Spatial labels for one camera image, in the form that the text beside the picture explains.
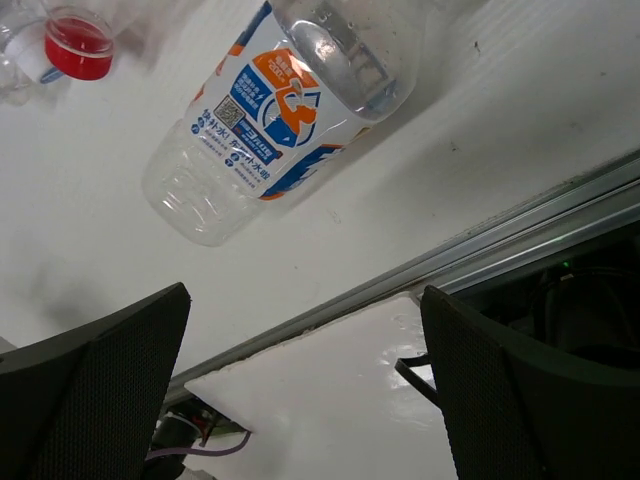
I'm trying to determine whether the white foam board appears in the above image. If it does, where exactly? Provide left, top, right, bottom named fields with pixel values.
left=188, top=294, right=456, bottom=479

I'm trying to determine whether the red cap plastic bottle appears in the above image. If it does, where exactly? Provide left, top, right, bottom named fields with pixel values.
left=1, top=1, right=114, bottom=106

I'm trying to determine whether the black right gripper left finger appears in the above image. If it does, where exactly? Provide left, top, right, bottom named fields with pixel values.
left=1, top=283, right=191, bottom=479

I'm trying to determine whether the aluminium table edge rail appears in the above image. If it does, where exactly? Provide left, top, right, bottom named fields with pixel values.
left=164, top=151, right=639, bottom=405

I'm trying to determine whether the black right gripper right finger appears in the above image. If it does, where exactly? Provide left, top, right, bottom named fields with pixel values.
left=420, top=286, right=639, bottom=479

